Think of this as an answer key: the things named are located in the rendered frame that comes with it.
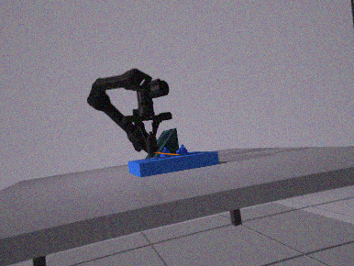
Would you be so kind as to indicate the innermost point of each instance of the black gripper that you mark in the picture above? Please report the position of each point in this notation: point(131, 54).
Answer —
point(145, 108)

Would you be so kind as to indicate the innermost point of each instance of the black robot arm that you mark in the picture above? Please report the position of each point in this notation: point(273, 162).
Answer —
point(130, 80)

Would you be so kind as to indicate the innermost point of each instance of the black micro servo with orange cable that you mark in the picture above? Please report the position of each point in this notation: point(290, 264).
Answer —
point(151, 145)

